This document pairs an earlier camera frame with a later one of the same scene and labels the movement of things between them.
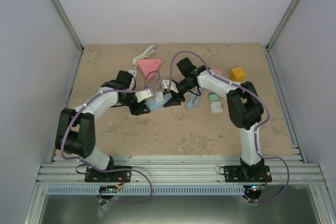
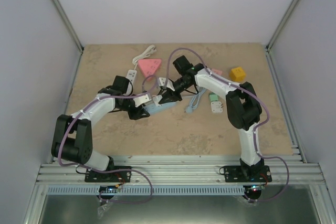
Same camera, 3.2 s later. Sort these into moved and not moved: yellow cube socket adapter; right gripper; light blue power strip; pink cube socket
Moved: right gripper; light blue power strip
Not moved: pink cube socket; yellow cube socket adapter
